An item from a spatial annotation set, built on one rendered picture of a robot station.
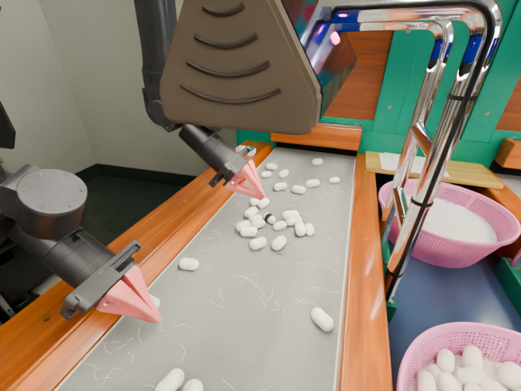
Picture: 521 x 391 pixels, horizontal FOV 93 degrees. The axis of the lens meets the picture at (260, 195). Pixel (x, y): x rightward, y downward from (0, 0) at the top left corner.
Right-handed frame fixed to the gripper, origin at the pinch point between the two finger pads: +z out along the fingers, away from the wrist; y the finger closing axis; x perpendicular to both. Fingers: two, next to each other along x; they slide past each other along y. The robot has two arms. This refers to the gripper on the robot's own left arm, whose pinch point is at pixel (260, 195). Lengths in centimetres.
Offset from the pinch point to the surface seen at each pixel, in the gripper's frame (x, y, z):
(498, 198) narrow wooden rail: -30, 26, 42
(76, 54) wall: 111, 118, -159
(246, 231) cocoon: 5.1, -5.1, 3.0
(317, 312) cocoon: -5.7, -18.4, 14.9
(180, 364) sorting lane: 5.4, -29.8, 4.9
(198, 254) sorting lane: 10.9, -12.6, -1.1
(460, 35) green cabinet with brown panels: -46, 49, 10
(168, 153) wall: 124, 122, -62
